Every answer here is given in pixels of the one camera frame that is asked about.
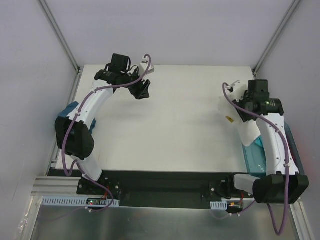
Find white printed t shirt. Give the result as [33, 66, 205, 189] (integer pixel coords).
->
[218, 81, 261, 147]

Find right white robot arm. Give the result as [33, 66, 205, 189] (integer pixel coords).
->
[225, 79, 309, 205]

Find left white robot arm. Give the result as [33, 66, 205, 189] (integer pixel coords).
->
[54, 53, 155, 195]

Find cyan rolled t shirt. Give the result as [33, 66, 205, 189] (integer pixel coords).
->
[253, 135, 264, 148]

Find teal plastic bin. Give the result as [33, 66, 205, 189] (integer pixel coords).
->
[242, 122, 305, 177]

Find dark blue t shirt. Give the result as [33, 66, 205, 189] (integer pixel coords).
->
[58, 101, 97, 135]

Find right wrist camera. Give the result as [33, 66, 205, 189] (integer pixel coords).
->
[225, 80, 242, 93]

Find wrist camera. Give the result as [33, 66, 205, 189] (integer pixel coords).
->
[225, 80, 242, 93]
[138, 62, 155, 76]

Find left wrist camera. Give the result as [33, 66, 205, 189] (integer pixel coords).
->
[138, 62, 155, 76]

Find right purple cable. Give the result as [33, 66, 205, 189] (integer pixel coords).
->
[222, 82, 291, 236]

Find purple cable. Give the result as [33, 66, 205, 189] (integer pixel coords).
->
[62, 53, 153, 213]
[222, 82, 291, 236]

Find left aluminium frame post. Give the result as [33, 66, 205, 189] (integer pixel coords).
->
[37, 0, 83, 73]

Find aluminium frame post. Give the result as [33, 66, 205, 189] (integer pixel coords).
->
[37, 0, 83, 73]
[252, 0, 303, 79]

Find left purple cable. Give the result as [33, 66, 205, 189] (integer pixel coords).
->
[62, 53, 153, 213]

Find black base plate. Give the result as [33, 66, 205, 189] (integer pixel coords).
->
[71, 169, 252, 209]

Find right slotted cable duct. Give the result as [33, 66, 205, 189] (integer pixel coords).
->
[210, 200, 228, 211]

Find slotted cable duct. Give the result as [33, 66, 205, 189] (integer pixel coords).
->
[42, 196, 120, 208]
[210, 200, 228, 211]

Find right aluminium frame post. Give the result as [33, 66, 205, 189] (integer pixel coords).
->
[252, 0, 303, 79]

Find left slotted cable duct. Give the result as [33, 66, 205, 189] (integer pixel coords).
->
[42, 196, 120, 208]

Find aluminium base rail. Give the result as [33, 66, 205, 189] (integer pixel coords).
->
[31, 160, 81, 196]

